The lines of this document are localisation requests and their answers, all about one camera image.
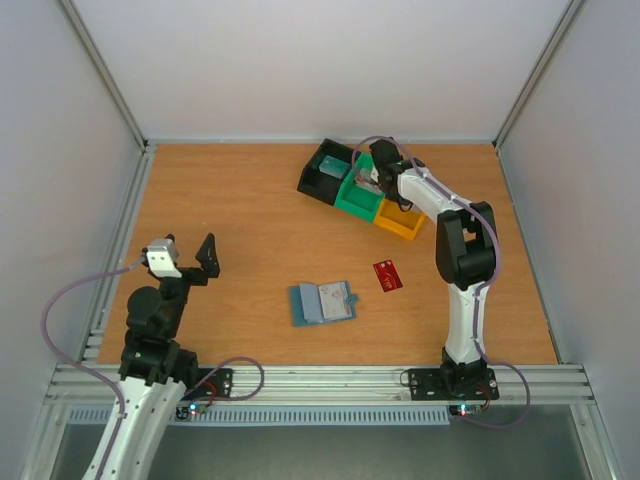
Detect red VIP card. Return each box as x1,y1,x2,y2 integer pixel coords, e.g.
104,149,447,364
373,260,403,293

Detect teal card holder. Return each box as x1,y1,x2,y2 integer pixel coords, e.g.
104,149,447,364
288,281,359,327

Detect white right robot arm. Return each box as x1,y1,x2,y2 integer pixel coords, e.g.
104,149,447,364
369,136,501,400

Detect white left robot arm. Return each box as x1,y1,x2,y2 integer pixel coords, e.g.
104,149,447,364
84,233,220,479

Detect red patterned card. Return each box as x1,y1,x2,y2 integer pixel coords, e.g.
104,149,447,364
353,172,384,196

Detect teal card in bin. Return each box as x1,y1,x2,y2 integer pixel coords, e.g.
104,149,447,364
318,155,351,179

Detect white patterned card in holder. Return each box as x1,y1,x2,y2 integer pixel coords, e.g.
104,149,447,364
318,281,358,322

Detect yellow plastic bin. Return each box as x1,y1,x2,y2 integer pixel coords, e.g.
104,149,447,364
373,199,426,241

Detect green plastic bin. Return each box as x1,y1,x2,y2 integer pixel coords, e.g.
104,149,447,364
333,167,383,223

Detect black plastic bin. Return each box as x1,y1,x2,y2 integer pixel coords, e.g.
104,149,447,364
297,138,354,206

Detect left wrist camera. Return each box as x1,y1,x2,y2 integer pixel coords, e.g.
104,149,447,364
143,238,181,279

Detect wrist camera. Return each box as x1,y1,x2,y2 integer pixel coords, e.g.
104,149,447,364
143,238,181,279
355,167,382,191

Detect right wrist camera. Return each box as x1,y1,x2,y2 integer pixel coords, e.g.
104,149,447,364
355,167,382,191

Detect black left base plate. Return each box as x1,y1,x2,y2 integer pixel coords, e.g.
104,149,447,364
185,368,234,401

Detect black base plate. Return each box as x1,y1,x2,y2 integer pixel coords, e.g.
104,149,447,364
185,368,234,401
407,368,500,402

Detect aluminium front rail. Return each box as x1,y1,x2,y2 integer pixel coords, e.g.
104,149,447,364
45,364,595,406

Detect grey slotted cable duct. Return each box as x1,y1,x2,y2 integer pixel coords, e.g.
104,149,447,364
67,405,451,427

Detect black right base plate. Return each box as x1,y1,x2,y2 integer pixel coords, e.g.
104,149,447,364
407,368,500,402

